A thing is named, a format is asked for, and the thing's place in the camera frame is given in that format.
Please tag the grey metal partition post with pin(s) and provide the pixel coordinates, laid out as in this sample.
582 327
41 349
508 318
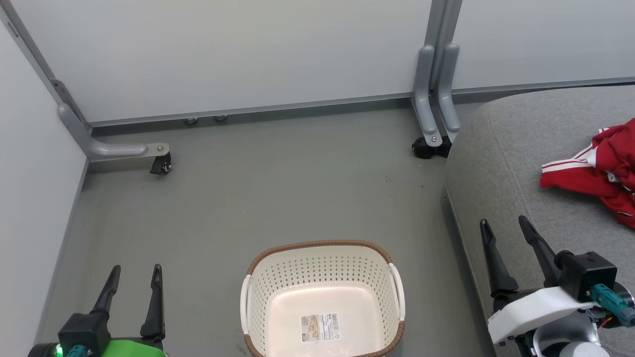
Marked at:
39 64
441 29

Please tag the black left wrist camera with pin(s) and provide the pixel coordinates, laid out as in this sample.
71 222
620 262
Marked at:
84 329

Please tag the grey curved partition leg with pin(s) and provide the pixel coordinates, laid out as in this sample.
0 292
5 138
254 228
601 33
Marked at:
424 99
109 148
446 99

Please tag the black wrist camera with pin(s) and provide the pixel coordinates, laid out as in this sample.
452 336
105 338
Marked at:
84 329
590 272

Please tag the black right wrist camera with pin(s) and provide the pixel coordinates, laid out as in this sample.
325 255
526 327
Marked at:
590 272

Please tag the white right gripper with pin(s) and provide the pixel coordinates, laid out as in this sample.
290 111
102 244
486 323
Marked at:
536 310

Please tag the black caster wheel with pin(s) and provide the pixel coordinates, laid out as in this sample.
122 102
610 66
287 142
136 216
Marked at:
429 148
161 164

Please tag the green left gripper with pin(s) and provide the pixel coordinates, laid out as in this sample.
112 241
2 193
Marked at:
134 348

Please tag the cream perforated laundry basket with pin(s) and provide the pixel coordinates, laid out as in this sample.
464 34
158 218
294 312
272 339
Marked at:
322 297

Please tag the grey fabric sofa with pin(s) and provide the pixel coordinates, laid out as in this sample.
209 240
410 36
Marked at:
521 188

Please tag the red white striped garment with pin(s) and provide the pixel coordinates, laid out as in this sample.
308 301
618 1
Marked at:
610 168

